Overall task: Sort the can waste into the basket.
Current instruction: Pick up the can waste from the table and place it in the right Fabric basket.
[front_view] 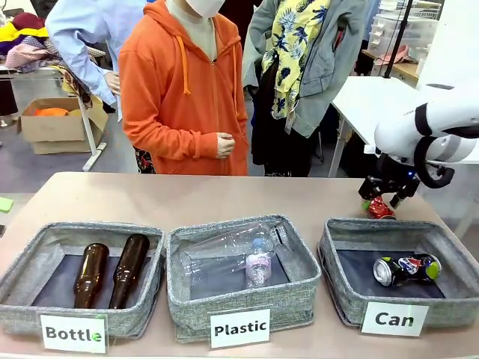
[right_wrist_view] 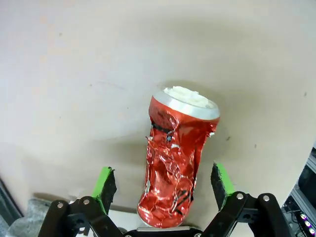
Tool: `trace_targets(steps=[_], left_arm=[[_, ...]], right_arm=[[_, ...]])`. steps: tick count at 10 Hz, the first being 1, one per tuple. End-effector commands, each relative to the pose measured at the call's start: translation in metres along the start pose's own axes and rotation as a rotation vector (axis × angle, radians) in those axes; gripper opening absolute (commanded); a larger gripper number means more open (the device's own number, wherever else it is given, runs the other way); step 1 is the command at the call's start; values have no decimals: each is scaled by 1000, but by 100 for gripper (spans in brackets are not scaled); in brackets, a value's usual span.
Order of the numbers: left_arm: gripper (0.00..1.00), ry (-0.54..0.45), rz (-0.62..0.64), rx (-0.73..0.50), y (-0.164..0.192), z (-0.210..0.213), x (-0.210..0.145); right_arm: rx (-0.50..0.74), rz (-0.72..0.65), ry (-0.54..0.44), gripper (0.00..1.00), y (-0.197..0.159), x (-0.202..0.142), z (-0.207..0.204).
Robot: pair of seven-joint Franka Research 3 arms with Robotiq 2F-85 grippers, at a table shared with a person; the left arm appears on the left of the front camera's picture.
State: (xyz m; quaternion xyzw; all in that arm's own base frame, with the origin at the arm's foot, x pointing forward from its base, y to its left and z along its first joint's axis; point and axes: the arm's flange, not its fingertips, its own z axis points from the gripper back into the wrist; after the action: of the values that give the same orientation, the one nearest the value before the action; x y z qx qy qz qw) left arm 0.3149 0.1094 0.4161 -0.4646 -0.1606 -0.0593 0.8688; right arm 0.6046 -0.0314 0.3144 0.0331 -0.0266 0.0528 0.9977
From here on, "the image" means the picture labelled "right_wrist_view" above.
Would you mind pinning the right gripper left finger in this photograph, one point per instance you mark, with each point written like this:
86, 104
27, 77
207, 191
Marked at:
84, 217

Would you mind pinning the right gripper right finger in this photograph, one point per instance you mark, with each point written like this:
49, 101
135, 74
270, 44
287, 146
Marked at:
247, 217

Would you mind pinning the grey fabric basket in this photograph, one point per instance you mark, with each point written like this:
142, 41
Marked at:
24, 222

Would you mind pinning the crushed red drink can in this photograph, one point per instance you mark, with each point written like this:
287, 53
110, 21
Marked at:
170, 172

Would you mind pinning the black computer case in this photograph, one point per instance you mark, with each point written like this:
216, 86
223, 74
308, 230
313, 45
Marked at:
308, 182

